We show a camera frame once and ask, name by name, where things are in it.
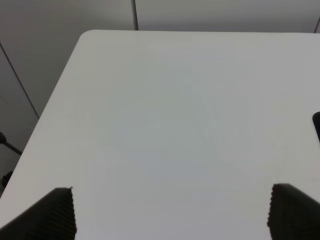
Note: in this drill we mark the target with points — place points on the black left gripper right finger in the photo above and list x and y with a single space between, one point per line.
293 215

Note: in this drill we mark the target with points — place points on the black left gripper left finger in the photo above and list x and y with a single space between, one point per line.
50 218

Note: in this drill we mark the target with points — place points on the black mouse pad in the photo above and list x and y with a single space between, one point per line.
316 122

